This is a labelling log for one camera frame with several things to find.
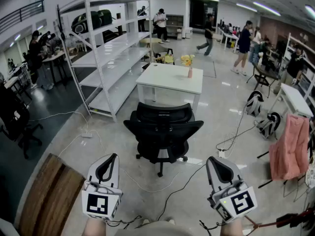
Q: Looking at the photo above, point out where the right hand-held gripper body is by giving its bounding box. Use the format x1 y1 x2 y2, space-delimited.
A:
207 179 258 223

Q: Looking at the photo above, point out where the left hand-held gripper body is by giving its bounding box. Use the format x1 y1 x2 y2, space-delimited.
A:
81 179 124 221

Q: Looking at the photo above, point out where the black office chair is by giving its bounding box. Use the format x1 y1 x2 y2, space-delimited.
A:
123 101 205 178

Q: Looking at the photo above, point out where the person's right forearm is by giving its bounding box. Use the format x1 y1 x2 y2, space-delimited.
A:
218 219 245 236

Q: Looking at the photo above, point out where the person's left forearm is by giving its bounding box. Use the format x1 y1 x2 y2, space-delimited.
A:
82 217 109 236

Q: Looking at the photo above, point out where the black clothes rack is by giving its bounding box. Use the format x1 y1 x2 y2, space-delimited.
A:
257 117 315 204

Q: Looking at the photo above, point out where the white black backpack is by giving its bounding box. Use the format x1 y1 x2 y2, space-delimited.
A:
255 111 282 140
245 90 264 118

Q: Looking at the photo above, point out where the pink cloth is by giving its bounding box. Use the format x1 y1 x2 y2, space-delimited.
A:
268 114 310 181

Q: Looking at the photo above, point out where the person's beige shirt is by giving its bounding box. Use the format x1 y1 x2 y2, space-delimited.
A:
114 220 197 236

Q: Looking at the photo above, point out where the white narrow bench table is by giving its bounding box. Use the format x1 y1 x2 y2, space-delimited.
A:
274 83 314 119

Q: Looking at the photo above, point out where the black folding table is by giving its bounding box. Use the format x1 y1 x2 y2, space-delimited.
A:
246 62 280 98

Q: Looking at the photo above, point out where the white square table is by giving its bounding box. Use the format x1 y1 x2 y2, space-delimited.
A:
135 62 204 113

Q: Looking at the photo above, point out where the wooden work table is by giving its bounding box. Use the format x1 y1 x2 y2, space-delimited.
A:
41 50 75 86

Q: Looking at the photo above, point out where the long white metal shelving rack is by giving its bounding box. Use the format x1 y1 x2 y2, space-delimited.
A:
58 0 153 123

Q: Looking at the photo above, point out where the yellow flower bouquet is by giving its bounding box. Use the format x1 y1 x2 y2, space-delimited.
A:
181 54 196 68

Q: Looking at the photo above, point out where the white storage shelf unit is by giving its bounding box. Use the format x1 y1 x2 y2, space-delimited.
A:
280 32 315 103

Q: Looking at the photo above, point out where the grey shell chair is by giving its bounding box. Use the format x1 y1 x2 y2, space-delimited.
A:
151 43 171 59

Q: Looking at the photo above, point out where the long white desk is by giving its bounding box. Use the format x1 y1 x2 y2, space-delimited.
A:
218 27 240 53

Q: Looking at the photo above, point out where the round wooden table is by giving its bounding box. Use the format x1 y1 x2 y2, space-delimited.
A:
139 37 162 59

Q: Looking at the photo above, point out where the green black backpack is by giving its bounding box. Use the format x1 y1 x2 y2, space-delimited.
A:
71 10 103 35
97 8 114 26

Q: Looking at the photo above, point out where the white cubby cabinet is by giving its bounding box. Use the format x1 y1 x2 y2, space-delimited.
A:
166 14 185 40

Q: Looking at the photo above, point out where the black mezzanine railing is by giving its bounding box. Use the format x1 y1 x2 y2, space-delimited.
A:
0 0 45 34

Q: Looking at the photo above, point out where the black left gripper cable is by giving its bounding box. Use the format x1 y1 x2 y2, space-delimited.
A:
103 214 143 230

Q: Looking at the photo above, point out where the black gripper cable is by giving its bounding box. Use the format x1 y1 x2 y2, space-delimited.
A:
103 214 143 230
198 219 222 236

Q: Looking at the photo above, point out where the thin black backpack cable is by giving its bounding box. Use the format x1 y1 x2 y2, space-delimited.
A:
216 104 257 152

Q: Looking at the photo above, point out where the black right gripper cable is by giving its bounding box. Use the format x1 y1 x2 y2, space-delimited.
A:
198 219 222 236

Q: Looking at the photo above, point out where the long black floor cable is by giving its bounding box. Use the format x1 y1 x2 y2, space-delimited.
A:
157 164 207 221

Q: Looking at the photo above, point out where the white power strip cable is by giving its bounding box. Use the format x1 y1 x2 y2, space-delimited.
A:
29 111 90 135

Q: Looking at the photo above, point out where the black frame chair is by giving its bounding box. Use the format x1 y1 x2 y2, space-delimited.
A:
155 48 176 65

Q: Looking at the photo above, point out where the black camera stand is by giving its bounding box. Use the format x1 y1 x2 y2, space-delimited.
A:
57 4 67 47

